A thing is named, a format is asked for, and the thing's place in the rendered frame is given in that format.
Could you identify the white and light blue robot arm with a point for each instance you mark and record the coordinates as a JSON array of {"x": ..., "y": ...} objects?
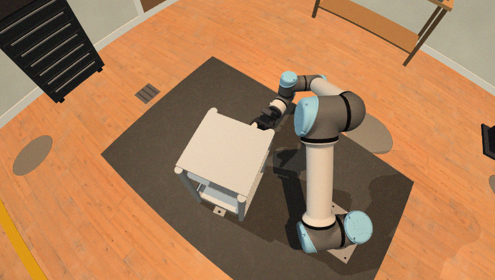
[{"x": 318, "y": 121}]

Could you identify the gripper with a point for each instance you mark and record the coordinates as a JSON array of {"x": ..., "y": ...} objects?
[{"x": 264, "y": 123}]

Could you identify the beige shelving unit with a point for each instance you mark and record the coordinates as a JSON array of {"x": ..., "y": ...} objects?
[{"x": 228, "y": 158}]

